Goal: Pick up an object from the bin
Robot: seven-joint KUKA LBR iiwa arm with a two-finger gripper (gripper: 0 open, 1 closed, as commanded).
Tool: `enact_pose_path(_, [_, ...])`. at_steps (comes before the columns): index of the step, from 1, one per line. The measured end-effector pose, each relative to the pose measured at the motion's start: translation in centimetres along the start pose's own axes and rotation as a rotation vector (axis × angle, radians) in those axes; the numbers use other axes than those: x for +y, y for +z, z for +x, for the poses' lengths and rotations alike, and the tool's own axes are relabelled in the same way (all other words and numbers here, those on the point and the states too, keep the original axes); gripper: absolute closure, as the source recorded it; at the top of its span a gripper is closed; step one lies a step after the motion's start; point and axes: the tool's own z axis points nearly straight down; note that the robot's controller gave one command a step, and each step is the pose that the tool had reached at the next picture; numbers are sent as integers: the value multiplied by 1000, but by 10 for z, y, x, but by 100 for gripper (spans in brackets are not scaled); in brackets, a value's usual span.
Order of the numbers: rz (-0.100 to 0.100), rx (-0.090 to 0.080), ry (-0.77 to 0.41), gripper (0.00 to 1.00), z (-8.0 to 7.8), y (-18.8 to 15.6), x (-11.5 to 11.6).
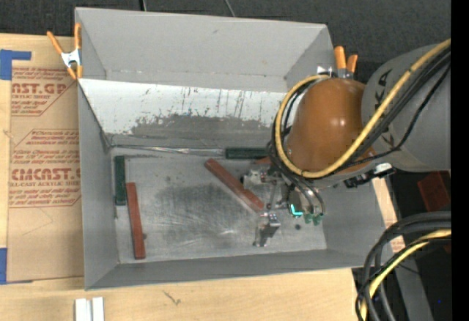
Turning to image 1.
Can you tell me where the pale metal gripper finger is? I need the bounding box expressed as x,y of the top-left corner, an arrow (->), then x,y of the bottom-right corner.
240,168 -> 273,190
254,212 -> 282,248

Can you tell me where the dark green flat block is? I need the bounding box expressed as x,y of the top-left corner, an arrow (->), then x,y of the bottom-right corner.
114,155 -> 127,207
224,147 -> 270,161

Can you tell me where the red-brown flat block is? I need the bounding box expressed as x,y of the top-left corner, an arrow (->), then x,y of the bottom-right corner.
125,182 -> 147,261
204,158 -> 265,213

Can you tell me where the grey metal bin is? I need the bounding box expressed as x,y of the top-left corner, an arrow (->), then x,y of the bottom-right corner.
74,7 -> 389,291

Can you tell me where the brown cardboard board, red print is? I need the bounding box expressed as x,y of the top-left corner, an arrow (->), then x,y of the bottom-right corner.
0,32 -> 86,284

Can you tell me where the black cylinder on white bracket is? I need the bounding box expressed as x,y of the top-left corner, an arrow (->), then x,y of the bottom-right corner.
344,162 -> 394,189

